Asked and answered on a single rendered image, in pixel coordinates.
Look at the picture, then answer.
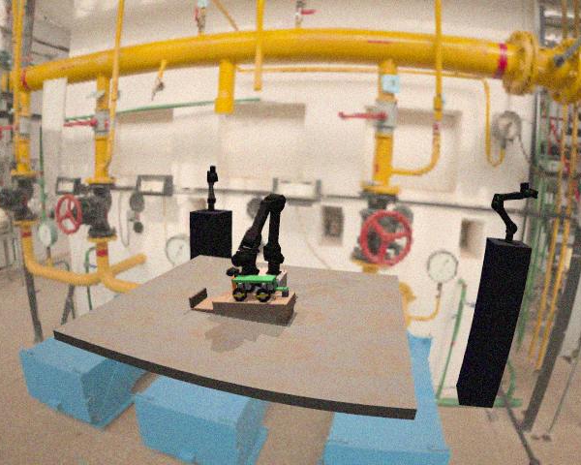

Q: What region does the tan wooden ramp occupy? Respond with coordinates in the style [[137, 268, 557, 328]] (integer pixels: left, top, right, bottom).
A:
[[189, 288, 296, 324]]

